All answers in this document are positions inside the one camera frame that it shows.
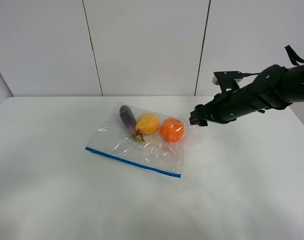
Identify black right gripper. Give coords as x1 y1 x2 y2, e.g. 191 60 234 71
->
189 91 244 127

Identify clear zip bag blue strip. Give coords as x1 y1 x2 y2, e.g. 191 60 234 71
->
86 102 194 178

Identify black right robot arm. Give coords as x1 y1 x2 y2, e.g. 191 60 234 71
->
189 64 304 127

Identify orange toy orange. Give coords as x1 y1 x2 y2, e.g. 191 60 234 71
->
160 118 185 143

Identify yellow toy pear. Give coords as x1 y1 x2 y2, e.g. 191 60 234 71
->
135 113 160 135

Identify purple toy eggplant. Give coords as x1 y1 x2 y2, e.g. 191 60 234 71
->
119 105 145 144

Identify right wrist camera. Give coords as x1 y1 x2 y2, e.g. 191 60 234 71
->
212 71 244 93

